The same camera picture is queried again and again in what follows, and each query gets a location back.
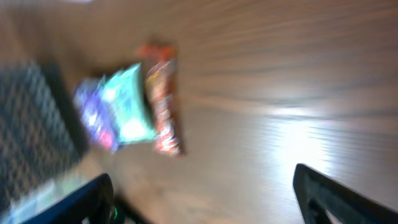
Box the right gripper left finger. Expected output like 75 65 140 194
24 174 114 224

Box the teal wrapped snack packet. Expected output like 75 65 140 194
102 63 155 144

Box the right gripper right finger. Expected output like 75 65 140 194
293 164 397 224

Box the grey plastic mesh basket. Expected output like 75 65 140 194
1 62 88 212

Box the purple square snack packet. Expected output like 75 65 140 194
73 79 119 152

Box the orange Top snack bar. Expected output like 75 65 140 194
138 41 185 157

